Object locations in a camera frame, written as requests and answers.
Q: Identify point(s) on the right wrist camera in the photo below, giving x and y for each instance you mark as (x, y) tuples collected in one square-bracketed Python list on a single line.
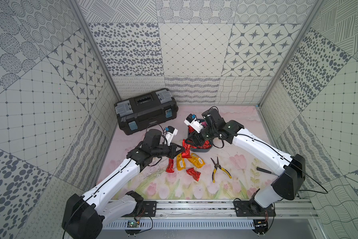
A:
[(192, 121)]

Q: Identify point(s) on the teal plastic storage box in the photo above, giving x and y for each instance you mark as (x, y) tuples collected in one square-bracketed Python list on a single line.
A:
[(195, 139)]

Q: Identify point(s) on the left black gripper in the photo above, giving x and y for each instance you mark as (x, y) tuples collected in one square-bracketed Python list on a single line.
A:
[(172, 150)]

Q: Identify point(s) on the black plastic toolbox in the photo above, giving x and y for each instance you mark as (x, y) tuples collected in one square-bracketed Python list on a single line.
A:
[(138, 113)]

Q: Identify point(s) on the aluminium mounting rail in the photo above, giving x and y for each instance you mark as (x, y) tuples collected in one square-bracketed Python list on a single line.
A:
[(224, 209)]

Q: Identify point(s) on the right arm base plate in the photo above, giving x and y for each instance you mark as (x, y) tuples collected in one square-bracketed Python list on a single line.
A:
[(251, 209)]

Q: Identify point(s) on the red tea bag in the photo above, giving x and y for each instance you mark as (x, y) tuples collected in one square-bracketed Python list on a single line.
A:
[(194, 174), (170, 167), (187, 150)]

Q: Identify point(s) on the white ventilation grille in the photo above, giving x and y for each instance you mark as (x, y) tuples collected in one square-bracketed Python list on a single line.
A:
[(180, 224)]

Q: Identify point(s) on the black screwdriver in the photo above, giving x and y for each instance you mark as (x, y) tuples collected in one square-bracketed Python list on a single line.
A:
[(265, 171)]

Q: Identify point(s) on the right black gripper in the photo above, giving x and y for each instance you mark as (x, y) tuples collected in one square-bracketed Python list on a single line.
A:
[(198, 139)]

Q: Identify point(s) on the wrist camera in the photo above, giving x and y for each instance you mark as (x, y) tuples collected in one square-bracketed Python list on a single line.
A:
[(170, 132), (192, 121)]

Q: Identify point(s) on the yellow tea bag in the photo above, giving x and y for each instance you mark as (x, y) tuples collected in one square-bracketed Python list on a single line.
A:
[(196, 160), (181, 165)]

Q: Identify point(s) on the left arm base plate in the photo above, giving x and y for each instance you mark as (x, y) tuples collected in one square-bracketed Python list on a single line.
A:
[(144, 209)]

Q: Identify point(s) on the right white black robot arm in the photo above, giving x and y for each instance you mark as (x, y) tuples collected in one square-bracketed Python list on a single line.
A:
[(289, 169)]

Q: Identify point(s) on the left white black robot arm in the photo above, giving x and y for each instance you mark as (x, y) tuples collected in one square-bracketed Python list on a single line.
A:
[(86, 215)]

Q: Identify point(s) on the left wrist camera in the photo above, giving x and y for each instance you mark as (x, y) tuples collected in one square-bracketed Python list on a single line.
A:
[(170, 132)]

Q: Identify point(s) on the yellow handled pliers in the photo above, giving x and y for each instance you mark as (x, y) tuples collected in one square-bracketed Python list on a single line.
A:
[(217, 166)]

